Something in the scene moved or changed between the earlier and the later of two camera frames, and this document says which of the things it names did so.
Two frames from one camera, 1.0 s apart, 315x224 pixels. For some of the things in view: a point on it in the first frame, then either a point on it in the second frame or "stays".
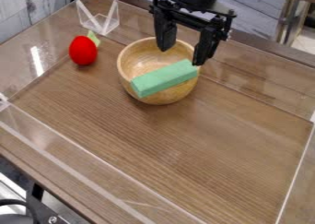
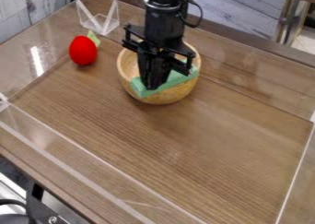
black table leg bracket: (40, 213) stays
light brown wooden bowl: (141, 58) stays
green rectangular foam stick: (173, 76) stays
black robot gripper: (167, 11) → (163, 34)
